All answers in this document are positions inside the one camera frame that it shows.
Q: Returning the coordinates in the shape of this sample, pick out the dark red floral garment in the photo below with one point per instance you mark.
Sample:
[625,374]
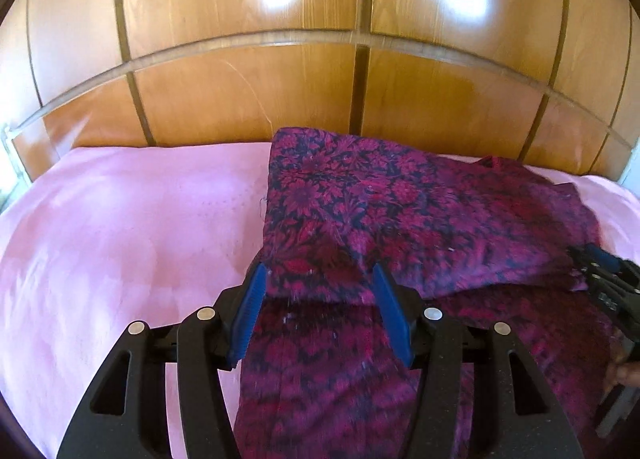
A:
[425,219]

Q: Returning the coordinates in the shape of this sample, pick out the person's right hand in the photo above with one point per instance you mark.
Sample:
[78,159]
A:
[627,374]

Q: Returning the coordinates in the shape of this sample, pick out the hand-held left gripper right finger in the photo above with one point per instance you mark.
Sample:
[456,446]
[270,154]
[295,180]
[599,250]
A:
[392,324]

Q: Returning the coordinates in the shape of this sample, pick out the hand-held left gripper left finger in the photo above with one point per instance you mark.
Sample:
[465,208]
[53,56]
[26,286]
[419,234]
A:
[247,319]

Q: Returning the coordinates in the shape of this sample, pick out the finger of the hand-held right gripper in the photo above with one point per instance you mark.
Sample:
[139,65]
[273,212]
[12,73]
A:
[602,256]
[582,265]

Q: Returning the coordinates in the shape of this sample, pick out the wooden panelled headboard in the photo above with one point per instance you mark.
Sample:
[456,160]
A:
[225,39]

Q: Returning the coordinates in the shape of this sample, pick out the pink bed sheet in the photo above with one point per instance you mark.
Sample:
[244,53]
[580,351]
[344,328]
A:
[125,239]

